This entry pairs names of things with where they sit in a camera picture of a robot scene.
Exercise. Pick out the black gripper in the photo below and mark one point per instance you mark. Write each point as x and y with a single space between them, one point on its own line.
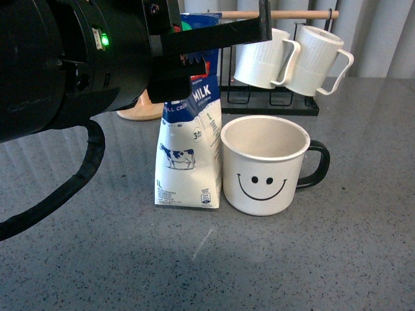
172 69

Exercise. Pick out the blue white milk carton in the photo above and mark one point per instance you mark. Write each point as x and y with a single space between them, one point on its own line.
188 163

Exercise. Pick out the white smiley face mug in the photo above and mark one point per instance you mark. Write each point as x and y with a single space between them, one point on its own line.
265 160

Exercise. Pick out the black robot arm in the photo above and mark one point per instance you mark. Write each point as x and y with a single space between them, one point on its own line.
63 62

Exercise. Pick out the cream ribbed mug left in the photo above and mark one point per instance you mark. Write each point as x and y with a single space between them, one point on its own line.
270 63

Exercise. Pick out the cream ribbed mug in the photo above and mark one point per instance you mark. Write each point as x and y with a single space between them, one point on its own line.
270 63
319 50

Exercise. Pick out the wooden mug tree stand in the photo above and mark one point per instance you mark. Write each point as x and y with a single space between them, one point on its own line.
144 110

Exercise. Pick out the cream ribbed mug right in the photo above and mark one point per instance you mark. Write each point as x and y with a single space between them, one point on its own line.
319 50

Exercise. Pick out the grey curtain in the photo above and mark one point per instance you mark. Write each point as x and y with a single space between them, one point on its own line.
380 34

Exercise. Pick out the black wire mug rack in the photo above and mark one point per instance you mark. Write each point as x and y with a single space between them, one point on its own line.
241 99

